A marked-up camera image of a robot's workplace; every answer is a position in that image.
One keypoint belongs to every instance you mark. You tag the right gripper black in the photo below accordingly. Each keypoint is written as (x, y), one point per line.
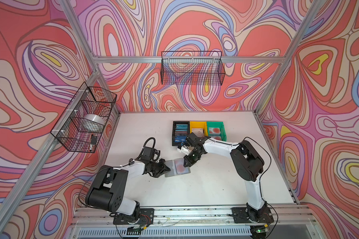
(190, 163)

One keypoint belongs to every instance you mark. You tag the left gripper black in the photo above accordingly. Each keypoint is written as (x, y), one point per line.
(162, 170)

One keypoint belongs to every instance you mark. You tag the red white card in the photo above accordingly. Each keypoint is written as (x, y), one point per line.
(181, 169)

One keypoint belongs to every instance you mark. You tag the grey card holder wallet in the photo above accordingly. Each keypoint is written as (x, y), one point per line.
(171, 164)

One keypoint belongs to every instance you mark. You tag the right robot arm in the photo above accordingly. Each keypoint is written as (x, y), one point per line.
(247, 162)

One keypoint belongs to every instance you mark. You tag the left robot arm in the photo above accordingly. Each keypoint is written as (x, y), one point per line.
(108, 186)

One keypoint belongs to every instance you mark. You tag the red cards in yellow bin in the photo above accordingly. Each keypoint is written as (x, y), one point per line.
(199, 132)

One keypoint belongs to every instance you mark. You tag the blue cards in black bin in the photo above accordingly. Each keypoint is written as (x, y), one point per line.
(180, 132)

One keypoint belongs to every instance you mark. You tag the red white cards in green bin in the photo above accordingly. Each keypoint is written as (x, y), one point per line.
(215, 132)

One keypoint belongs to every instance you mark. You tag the black plastic bin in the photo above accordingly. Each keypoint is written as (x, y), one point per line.
(173, 131)

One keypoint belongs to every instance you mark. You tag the yellow plastic bin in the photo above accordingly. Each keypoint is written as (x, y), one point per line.
(199, 124)

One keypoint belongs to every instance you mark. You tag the green plastic bin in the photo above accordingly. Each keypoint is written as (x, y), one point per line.
(219, 124)

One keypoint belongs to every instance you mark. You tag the small black device in basket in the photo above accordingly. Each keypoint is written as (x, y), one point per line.
(93, 139)

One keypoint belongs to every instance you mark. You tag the silver tape roll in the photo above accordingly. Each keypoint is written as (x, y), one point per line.
(95, 118)

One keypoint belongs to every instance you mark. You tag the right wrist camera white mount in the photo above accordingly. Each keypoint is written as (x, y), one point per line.
(183, 149)

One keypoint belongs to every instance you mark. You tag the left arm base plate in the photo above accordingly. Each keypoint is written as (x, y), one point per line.
(142, 217)

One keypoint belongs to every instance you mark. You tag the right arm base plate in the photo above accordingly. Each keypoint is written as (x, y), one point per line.
(242, 215)

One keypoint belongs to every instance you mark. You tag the left black wire basket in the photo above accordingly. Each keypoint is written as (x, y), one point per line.
(72, 130)

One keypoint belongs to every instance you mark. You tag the black wire basket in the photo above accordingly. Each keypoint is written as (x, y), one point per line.
(72, 130)
(192, 68)

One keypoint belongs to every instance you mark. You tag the rear black wire basket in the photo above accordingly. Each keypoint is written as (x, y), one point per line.
(192, 68)

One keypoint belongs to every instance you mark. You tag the aluminium front rail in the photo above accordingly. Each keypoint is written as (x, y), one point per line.
(200, 222)

